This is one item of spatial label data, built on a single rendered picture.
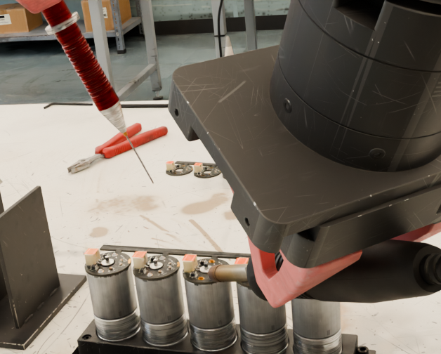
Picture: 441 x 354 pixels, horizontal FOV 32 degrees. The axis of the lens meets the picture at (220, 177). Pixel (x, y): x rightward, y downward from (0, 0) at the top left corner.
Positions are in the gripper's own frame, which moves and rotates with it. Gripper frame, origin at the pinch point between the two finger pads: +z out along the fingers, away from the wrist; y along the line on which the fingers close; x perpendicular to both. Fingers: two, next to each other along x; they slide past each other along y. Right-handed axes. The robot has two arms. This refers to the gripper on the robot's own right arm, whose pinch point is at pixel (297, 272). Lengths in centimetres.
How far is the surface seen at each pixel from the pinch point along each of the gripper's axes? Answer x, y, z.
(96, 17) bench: -208, -76, 155
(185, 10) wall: -341, -191, 271
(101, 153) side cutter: -35.1, -6.6, 30.9
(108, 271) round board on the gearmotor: -8.8, 4.0, 9.6
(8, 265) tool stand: -14.4, 7.9, 14.5
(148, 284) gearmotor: -6.9, 2.6, 9.0
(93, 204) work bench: -26.0, -2.2, 26.3
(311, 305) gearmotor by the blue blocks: -1.4, -3.4, 6.6
